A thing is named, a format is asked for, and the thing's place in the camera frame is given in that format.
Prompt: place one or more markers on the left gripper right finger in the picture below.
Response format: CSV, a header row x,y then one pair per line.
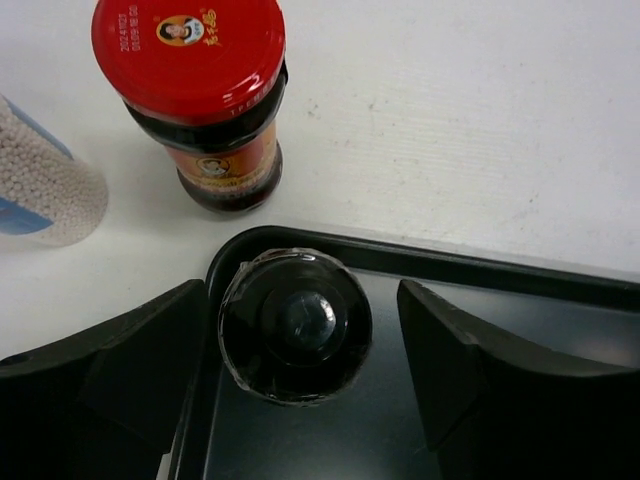
x,y
494,405

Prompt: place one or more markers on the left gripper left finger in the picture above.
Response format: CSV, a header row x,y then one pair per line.
x,y
105,402

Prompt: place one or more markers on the black-cap clear bottle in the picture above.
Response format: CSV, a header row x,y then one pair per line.
x,y
294,327

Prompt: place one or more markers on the silver-lid bead jar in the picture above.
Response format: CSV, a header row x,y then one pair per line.
x,y
46,193

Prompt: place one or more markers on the black rectangular tray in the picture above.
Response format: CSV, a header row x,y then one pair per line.
x,y
372,430

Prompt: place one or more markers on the left red-lid chili sauce jar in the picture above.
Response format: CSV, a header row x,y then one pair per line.
x,y
205,79

